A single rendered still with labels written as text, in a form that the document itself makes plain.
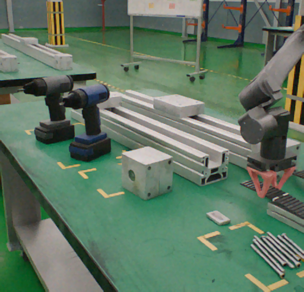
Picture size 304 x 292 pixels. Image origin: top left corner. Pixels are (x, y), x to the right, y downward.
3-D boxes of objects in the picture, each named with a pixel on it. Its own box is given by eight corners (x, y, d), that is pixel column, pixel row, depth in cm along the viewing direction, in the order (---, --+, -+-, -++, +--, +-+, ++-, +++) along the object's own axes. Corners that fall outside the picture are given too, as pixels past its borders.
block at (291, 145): (302, 172, 123) (306, 141, 120) (274, 182, 117) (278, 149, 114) (277, 162, 130) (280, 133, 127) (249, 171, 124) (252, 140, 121)
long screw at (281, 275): (285, 278, 77) (285, 273, 76) (280, 279, 76) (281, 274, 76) (253, 247, 86) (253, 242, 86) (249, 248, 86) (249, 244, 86)
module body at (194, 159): (227, 178, 119) (229, 149, 116) (199, 186, 113) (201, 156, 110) (92, 114, 180) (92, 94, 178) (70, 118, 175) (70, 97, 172)
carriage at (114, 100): (122, 113, 161) (122, 95, 159) (96, 117, 155) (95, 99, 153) (101, 104, 173) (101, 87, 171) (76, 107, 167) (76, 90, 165)
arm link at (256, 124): (272, 75, 95) (246, 96, 101) (242, 82, 87) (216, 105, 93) (302, 119, 92) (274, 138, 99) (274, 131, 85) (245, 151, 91)
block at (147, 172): (179, 188, 112) (180, 154, 109) (145, 200, 105) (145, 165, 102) (155, 176, 119) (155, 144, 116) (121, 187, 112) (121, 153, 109)
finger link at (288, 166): (250, 191, 103) (253, 155, 99) (271, 184, 106) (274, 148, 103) (273, 202, 97) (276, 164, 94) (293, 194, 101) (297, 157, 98)
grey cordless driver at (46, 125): (78, 137, 151) (75, 75, 144) (28, 150, 137) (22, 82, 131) (66, 132, 156) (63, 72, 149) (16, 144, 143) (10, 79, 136)
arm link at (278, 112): (295, 107, 94) (272, 102, 98) (279, 113, 89) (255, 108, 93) (291, 136, 96) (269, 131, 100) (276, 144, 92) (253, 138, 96)
